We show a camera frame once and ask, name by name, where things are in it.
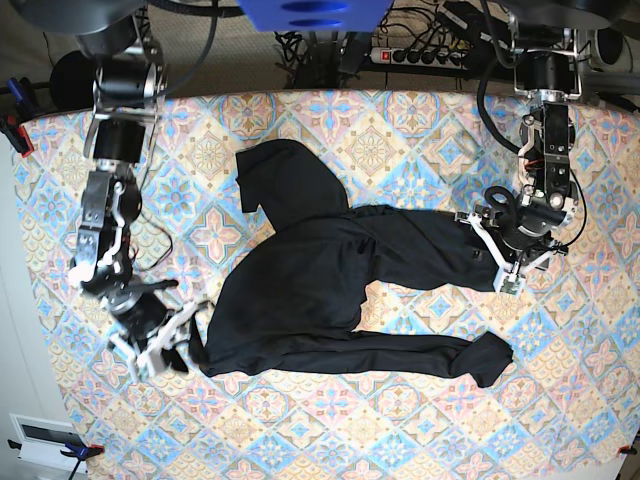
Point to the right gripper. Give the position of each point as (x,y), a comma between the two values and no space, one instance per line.
(141,312)

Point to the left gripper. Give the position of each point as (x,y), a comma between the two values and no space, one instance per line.
(525,227)

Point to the black t-shirt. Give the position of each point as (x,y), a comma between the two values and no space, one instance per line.
(294,302)

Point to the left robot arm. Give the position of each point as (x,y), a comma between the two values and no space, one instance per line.
(544,55)

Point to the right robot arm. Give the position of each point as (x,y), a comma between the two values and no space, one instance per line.
(127,90)

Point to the blue orange clamp lower left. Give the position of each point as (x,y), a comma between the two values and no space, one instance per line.
(75,451)

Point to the blue orange clamp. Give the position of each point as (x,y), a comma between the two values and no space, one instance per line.
(11,124)
(75,451)

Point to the white floor vent box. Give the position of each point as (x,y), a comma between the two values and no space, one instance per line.
(39,430)

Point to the white power strip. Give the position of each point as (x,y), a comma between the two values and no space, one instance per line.
(417,57)

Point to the patterned tablecloth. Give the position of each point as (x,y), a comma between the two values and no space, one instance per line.
(568,402)

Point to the blue orange clamp upper left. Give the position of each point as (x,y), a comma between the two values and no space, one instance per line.
(11,124)

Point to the orange clamp lower right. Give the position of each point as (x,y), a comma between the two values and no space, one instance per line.
(628,450)

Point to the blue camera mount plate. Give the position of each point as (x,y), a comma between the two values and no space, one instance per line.
(315,15)

